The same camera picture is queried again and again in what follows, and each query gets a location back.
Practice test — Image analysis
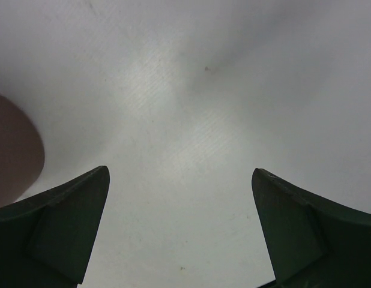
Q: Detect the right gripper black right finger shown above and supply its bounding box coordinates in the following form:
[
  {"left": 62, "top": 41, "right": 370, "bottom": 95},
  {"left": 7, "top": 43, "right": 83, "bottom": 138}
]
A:
[{"left": 252, "top": 169, "right": 371, "bottom": 287}]

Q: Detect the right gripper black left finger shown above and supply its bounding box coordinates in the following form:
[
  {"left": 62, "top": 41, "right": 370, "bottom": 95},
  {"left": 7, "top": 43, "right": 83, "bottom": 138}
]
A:
[{"left": 0, "top": 166, "right": 110, "bottom": 287}]

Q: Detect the brown plastic bin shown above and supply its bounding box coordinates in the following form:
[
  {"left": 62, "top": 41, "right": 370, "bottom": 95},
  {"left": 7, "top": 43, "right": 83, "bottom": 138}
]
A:
[{"left": 0, "top": 95, "right": 45, "bottom": 207}]

